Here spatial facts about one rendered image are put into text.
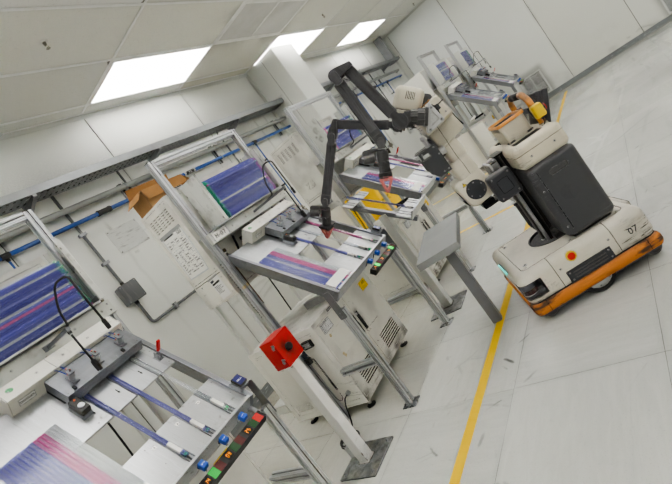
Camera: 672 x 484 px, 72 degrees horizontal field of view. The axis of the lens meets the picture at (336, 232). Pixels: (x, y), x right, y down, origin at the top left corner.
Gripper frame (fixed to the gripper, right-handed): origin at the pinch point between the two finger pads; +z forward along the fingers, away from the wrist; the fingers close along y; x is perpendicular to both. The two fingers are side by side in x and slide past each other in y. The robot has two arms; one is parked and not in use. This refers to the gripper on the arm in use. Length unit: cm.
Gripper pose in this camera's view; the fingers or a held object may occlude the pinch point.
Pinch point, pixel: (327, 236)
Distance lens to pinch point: 289.5
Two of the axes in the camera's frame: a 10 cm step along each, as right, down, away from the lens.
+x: 9.0, 1.6, -4.1
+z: 0.5, 8.9, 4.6
